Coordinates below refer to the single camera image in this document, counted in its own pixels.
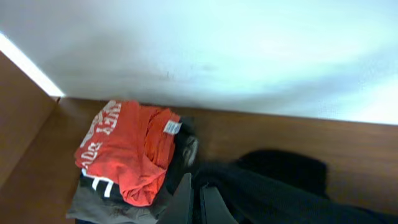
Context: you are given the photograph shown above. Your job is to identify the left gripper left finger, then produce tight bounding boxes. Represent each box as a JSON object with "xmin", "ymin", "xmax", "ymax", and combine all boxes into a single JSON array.
[{"xmin": 157, "ymin": 173, "xmax": 193, "ymax": 224}]

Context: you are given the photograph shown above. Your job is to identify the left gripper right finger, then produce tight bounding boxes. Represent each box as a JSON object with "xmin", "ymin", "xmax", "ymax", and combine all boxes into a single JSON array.
[{"xmin": 200, "ymin": 187, "xmax": 238, "ymax": 224}]

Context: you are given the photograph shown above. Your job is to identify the black t-shirt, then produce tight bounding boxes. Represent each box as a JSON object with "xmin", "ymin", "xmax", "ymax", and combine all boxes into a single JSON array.
[{"xmin": 193, "ymin": 150, "xmax": 397, "ymax": 223}]

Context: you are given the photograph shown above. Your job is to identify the red folded t-shirt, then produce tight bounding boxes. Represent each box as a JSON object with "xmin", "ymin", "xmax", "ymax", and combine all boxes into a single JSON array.
[{"xmin": 75, "ymin": 100, "xmax": 181, "ymax": 207}]

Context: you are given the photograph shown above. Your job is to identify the grey folded shirt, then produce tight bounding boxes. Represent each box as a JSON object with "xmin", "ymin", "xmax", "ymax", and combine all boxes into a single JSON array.
[{"xmin": 66, "ymin": 186, "xmax": 173, "ymax": 224}]

